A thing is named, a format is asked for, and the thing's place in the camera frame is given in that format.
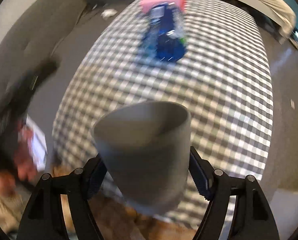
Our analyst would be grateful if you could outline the grey plastic cup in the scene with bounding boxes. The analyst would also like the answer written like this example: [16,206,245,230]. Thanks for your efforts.
[92,101,191,215]

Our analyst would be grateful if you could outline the person's left hand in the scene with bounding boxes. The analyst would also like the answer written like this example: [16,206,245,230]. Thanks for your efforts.
[0,121,38,197]

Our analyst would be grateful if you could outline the white paper scrap on floor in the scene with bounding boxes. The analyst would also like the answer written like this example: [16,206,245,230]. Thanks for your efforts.
[290,99,295,109]

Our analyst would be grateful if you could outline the grey white checkered tablecloth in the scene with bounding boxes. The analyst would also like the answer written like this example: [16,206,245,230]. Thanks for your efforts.
[52,0,273,180]

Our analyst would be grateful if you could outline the blue plastic bottle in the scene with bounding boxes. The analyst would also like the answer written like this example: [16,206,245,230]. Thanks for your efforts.
[141,2,186,63]

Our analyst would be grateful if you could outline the pink box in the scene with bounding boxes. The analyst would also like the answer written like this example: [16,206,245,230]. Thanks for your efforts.
[139,0,186,14]

